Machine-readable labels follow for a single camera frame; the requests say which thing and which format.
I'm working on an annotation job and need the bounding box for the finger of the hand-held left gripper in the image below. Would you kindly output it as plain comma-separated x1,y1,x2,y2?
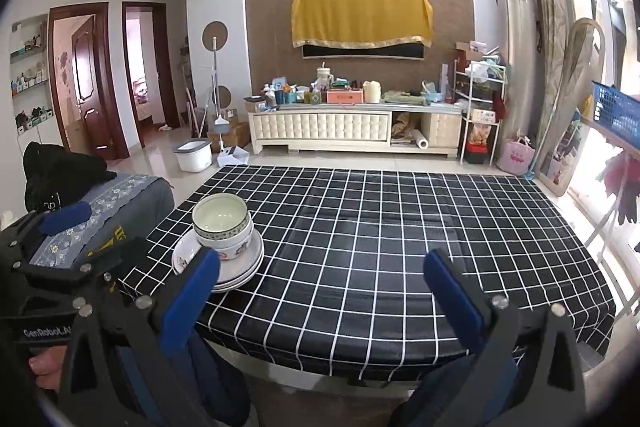
20,236,150,303
0,201,91,259

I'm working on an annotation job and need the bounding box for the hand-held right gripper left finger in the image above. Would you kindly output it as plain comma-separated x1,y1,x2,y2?
55,248,222,427

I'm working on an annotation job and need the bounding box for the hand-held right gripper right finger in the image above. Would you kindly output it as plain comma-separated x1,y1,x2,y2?
423,249,586,427

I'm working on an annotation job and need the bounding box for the white cartoon print plate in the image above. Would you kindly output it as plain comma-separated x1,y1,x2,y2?
172,231,265,293

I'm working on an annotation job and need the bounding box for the white bowl with red print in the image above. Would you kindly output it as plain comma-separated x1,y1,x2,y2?
195,227,254,261

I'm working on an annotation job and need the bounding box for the floral pattern bowl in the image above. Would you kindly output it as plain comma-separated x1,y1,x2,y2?
193,193,251,240

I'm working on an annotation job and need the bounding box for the person's left hand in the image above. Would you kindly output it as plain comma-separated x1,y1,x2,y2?
29,349,67,381

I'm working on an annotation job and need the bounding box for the black clothing pile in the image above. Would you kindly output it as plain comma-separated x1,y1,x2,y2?
22,142,118,214

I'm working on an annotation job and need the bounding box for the person's left leg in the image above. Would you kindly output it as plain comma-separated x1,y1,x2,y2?
120,332,252,427

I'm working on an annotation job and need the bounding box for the black white checked tablecloth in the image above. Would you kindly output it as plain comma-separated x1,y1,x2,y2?
116,164,617,380

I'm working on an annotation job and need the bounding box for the brown wooden door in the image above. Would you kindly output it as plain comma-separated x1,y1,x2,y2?
48,2,129,160

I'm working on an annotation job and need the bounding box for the white mop bucket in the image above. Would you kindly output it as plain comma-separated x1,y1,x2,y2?
173,138,212,173

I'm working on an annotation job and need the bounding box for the white dustpan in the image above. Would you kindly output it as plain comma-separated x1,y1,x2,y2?
216,146,250,168

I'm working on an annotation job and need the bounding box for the pink bag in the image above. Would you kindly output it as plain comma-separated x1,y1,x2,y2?
496,137,536,176

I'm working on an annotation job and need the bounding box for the white paper roll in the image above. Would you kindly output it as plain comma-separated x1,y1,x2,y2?
404,129,431,150

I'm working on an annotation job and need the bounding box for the cardboard box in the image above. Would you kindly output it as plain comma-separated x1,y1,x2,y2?
207,122,251,152

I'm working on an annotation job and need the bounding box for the white metal shelf rack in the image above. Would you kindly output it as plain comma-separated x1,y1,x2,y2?
452,56,507,166

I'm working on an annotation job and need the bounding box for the dark hanging cloth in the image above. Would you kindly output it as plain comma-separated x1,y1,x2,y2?
617,179,640,226

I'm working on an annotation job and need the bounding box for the white pole mop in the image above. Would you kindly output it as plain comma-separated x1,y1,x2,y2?
197,37,231,134

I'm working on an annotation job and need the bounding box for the red hanging cloth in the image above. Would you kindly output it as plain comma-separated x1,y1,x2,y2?
599,153,634,194

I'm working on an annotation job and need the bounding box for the cream tufted TV cabinet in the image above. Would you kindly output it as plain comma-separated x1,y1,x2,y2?
248,103,463,158

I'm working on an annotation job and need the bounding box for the leaning padded board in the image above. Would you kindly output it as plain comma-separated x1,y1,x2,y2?
537,18,607,198

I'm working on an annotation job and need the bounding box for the orange box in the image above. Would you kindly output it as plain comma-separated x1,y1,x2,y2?
326,89,363,104

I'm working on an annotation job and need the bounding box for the silver standing air conditioner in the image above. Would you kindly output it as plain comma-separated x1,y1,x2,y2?
495,0,539,138

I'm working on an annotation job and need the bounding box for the blue plastic basket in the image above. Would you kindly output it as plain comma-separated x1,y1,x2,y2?
591,82,640,136

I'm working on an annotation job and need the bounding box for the yellow cover cloth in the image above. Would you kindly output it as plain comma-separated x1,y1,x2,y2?
291,0,434,49

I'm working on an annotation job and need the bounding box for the patterned curtain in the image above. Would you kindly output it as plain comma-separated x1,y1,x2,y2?
517,0,572,142

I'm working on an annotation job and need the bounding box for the white wall shelf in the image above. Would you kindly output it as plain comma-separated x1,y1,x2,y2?
10,14,54,138

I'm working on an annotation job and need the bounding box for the brown door frame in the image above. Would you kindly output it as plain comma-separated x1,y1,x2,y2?
122,2,180,148

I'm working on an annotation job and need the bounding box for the black wall television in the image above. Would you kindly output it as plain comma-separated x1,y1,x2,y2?
301,39,426,60

